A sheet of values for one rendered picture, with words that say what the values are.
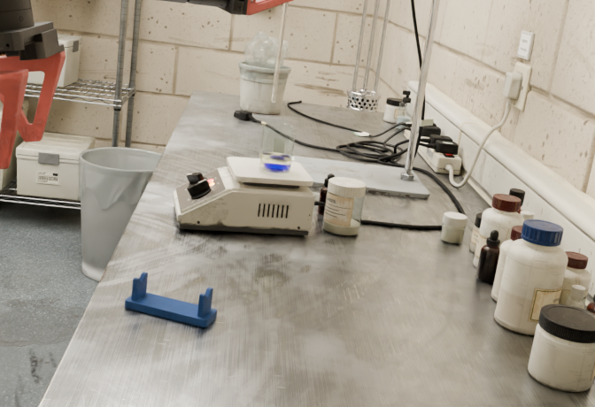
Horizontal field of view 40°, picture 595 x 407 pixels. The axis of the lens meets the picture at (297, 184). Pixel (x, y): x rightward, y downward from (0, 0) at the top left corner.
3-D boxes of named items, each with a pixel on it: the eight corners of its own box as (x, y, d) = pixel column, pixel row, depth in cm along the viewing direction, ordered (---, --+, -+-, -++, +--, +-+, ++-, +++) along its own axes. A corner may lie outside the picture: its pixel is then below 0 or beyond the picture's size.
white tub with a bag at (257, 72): (253, 103, 233) (262, 28, 227) (295, 113, 226) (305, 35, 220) (223, 107, 221) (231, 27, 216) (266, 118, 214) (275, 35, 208)
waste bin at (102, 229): (63, 283, 280) (69, 164, 269) (82, 250, 311) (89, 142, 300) (158, 292, 282) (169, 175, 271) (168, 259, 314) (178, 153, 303)
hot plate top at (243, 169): (234, 181, 119) (235, 175, 118) (225, 161, 130) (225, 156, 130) (314, 187, 121) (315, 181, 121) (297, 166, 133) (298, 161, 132)
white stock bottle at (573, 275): (535, 313, 105) (548, 250, 103) (557, 308, 108) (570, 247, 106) (566, 328, 102) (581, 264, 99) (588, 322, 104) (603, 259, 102)
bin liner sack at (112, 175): (62, 281, 279) (69, 164, 268) (82, 248, 311) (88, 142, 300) (161, 290, 282) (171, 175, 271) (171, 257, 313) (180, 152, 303)
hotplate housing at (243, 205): (176, 231, 118) (181, 179, 116) (172, 204, 131) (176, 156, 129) (324, 239, 123) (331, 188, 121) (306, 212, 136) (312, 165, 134)
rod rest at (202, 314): (122, 308, 91) (125, 278, 90) (136, 297, 94) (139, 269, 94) (205, 328, 89) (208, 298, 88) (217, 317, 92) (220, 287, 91)
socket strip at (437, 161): (435, 173, 176) (438, 153, 175) (403, 135, 214) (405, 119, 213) (459, 176, 176) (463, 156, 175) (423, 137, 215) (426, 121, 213)
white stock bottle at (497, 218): (515, 266, 122) (529, 196, 120) (511, 279, 117) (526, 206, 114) (475, 257, 124) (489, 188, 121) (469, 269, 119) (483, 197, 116)
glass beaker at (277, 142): (251, 168, 125) (257, 117, 123) (284, 169, 128) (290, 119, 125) (264, 180, 120) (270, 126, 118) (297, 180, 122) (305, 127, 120)
